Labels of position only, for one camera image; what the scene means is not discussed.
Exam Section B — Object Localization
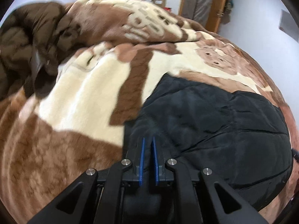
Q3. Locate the grey wall panel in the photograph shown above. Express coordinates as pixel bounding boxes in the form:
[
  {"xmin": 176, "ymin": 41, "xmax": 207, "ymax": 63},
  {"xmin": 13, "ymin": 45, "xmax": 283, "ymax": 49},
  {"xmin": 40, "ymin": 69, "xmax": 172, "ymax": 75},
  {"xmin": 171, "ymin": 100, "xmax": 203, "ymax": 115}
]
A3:
[{"xmin": 279, "ymin": 9, "xmax": 299, "ymax": 41}]

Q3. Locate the black hooded jacket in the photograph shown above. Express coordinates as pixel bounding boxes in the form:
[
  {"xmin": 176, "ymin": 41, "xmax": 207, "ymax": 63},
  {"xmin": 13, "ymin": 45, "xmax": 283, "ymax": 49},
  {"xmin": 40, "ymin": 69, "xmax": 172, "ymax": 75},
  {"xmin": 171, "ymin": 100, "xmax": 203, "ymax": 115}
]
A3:
[{"xmin": 123, "ymin": 73, "xmax": 294, "ymax": 224}]

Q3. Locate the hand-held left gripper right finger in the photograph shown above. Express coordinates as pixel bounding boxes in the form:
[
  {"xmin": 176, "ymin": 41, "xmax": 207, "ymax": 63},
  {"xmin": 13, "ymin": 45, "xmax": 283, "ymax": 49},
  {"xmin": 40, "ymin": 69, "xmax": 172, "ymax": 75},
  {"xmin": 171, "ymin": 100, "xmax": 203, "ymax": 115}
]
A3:
[{"xmin": 152, "ymin": 136, "xmax": 269, "ymax": 224}]

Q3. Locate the wooden wardrobe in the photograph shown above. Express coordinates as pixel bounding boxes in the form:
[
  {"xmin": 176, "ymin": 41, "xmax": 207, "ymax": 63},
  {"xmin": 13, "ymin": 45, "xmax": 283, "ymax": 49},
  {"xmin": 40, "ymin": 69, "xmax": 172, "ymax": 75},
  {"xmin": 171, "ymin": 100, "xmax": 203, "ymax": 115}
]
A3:
[{"xmin": 178, "ymin": 0, "xmax": 232, "ymax": 33}]

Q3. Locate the brown and cream printed blanket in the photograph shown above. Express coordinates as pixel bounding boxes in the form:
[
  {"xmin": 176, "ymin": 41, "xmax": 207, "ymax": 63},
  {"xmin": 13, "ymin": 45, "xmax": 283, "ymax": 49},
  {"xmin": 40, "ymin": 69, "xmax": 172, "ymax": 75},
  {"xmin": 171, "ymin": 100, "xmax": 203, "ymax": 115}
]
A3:
[{"xmin": 0, "ymin": 0, "xmax": 295, "ymax": 224}]

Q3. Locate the brown puffer jacket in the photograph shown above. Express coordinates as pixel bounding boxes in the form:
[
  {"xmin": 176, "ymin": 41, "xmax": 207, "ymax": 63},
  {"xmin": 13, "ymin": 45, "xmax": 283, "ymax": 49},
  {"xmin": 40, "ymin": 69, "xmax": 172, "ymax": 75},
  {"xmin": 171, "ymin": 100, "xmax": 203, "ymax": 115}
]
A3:
[{"xmin": 0, "ymin": 2, "xmax": 83, "ymax": 101}]

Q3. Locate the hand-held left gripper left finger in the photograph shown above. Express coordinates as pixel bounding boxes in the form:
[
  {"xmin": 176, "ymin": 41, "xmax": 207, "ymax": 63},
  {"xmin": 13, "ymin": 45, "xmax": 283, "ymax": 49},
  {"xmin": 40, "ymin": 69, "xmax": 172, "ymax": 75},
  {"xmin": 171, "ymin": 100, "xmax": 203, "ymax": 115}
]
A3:
[{"xmin": 27, "ymin": 137, "xmax": 147, "ymax": 224}]

